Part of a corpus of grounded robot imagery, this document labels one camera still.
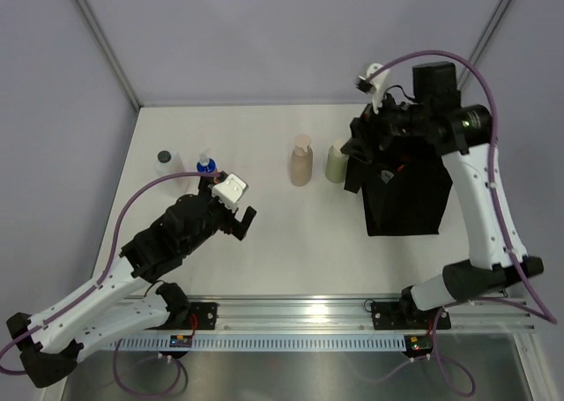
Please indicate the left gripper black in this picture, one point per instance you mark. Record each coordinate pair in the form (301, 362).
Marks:
(205, 190)

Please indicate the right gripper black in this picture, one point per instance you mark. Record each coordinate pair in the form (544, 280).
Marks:
(363, 129)

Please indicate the green bottle white cap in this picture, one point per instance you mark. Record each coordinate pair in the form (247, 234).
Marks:
(336, 164)

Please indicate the beige pump bottle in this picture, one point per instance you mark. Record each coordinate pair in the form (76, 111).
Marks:
(301, 162)

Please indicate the black canvas bag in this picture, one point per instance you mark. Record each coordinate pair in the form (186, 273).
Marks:
(405, 189)

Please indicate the blue orange pump bottle back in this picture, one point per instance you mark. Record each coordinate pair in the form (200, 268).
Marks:
(207, 166)

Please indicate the clear bottle black cap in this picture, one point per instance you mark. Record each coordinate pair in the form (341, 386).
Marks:
(170, 163)

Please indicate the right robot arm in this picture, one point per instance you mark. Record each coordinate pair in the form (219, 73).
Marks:
(463, 137)

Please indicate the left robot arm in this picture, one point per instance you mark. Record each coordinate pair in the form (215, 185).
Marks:
(53, 342)

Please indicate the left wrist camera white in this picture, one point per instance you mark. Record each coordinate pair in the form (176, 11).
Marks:
(230, 191)

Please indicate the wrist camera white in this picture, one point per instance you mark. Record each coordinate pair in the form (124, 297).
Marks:
(375, 81)
(230, 191)

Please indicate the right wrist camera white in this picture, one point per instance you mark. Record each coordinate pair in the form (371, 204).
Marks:
(375, 81)

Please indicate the aluminium rail frame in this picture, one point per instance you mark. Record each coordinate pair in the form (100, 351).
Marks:
(346, 314)

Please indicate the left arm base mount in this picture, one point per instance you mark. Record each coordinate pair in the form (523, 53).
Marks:
(202, 314)

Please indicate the white slotted cable duct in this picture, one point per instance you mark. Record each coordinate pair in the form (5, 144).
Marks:
(266, 343)

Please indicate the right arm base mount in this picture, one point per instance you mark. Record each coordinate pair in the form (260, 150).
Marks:
(400, 315)

